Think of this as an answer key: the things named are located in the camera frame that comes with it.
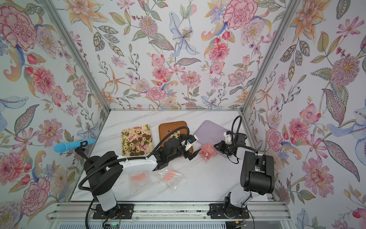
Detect lilac plastic tray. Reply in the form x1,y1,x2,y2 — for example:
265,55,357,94
194,120,235,145

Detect ziploc bag pink cookies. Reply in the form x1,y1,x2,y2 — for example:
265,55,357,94
199,140,217,161

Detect blue microphone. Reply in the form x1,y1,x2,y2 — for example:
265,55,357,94
53,139,96,153

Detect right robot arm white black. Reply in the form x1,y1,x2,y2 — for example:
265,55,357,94
214,131,275,210

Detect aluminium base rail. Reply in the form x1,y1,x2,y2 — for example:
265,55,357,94
46,201,291,222

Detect floral yellow tray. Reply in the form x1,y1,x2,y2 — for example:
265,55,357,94
121,124,155,157

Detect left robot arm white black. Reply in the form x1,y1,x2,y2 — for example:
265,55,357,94
78,134,199,212

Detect ziploc bag beige cookies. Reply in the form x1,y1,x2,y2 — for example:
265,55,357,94
155,170,184,191

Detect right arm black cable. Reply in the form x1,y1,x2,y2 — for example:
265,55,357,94
230,115,258,165

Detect poured star cookies pile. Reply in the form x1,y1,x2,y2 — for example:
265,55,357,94
167,131,181,140

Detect black microphone stand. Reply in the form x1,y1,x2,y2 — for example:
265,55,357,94
75,140,93,164

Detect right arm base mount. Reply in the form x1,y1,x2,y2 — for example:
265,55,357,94
207,192,250,220

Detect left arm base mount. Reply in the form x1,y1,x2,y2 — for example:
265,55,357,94
92,204,135,220

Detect brown wooden tray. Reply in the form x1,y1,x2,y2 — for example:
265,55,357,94
159,121,191,156

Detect ziploc bag round cookies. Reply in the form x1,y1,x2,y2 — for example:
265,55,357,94
129,171,154,194

